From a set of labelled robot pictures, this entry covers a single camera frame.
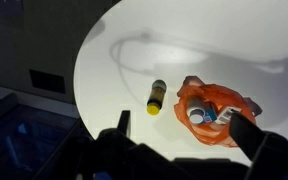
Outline round white table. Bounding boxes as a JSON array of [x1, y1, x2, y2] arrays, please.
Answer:
[[74, 0, 288, 163]]

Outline white pill bottle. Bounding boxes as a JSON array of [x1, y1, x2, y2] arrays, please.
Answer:
[[187, 96, 205, 125]]

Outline black wall vent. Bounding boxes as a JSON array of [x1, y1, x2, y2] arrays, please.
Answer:
[[29, 69, 66, 94]]

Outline blue and white box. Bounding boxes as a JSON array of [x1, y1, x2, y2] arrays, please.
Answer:
[[204, 106, 241, 125]]

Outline orange plastic bag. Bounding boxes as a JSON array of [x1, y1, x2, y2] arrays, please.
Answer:
[[174, 76, 262, 148]]

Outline brown bottle with yellow cap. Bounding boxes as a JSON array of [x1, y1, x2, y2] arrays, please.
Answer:
[[146, 79, 167, 115]]

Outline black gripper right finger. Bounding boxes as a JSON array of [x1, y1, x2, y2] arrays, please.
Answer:
[[229, 113, 276, 161]]

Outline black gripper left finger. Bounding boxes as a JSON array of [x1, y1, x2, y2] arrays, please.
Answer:
[[117, 110, 131, 137]]

